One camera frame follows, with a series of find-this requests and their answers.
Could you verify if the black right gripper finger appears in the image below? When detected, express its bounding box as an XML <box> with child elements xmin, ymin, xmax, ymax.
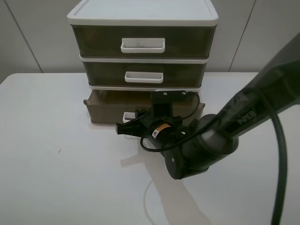
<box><xmin>135</xmin><ymin>112</ymin><xmax>148</xmax><ymax>122</ymax></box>

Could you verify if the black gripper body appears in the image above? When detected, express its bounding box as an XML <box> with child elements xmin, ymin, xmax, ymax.
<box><xmin>140</xmin><ymin>117</ymin><xmax>188</xmax><ymax>148</ymax></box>

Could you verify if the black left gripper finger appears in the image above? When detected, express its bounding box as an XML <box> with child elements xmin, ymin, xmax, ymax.
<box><xmin>116</xmin><ymin>122</ymin><xmax>145</xmax><ymax>136</ymax></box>

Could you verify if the dark translucent drawer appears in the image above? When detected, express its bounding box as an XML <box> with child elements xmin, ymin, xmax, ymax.
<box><xmin>72</xmin><ymin>25</ymin><xmax>216</xmax><ymax>59</ymax></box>
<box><xmin>83</xmin><ymin>62</ymin><xmax>206</xmax><ymax>88</ymax></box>
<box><xmin>83</xmin><ymin>90</ymin><xmax>205</xmax><ymax>126</ymax></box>

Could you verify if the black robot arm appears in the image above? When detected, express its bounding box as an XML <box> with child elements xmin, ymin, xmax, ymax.
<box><xmin>116</xmin><ymin>36</ymin><xmax>300</xmax><ymax>181</ymax></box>

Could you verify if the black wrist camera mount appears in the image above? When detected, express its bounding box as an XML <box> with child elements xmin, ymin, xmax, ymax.
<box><xmin>150</xmin><ymin>90</ymin><xmax>188</xmax><ymax>118</ymax></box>

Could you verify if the white plastic drawer cabinet frame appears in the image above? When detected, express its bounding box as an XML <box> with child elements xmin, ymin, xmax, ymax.
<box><xmin>67</xmin><ymin>0</ymin><xmax>218</xmax><ymax>91</ymax></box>

